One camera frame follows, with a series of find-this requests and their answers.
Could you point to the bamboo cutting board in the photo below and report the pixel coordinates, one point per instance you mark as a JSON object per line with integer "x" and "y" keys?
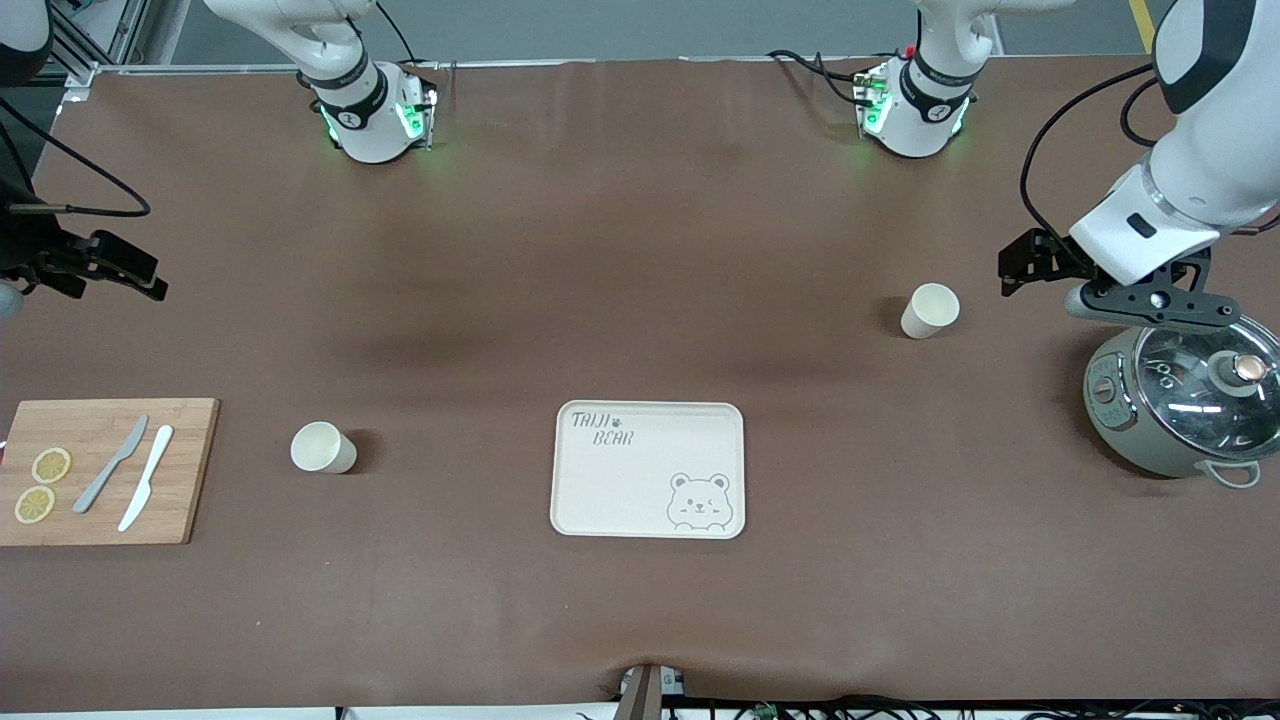
{"x": 100, "y": 420}

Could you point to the grey plastic knife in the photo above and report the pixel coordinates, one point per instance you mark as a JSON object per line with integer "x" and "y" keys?
{"x": 110, "y": 465}

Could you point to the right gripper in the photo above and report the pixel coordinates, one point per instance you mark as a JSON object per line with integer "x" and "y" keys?
{"x": 30, "y": 252}

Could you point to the cream bear print tray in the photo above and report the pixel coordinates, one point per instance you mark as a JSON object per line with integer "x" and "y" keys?
{"x": 640, "y": 480}

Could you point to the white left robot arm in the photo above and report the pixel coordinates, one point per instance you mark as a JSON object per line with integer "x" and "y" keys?
{"x": 1220, "y": 120}

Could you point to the white plastic cup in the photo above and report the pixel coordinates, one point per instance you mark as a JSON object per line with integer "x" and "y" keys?
{"x": 320, "y": 447}
{"x": 930, "y": 310}

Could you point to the white plastic knife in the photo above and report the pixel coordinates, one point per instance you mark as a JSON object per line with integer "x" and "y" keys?
{"x": 146, "y": 478}

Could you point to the brown camera mount post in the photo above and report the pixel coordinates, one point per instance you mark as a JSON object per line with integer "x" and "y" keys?
{"x": 640, "y": 695}

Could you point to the yellow lemon slice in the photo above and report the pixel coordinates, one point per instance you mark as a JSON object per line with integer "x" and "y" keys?
{"x": 51, "y": 465}
{"x": 35, "y": 504}

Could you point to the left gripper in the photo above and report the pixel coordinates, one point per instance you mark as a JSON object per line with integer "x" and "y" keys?
{"x": 1050, "y": 257}

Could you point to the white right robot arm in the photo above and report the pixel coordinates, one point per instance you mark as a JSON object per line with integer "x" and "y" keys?
{"x": 360, "y": 120}

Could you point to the grey pot with glass lid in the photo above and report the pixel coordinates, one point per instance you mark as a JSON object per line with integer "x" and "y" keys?
{"x": 1130, "y": 440}

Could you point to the aluminium frame profile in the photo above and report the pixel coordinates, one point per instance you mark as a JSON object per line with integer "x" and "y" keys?
{"x": 80, "y": 80}

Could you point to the glass pot lid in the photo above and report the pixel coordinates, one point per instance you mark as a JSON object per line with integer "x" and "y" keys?
{"x": 1180, "y": 400}

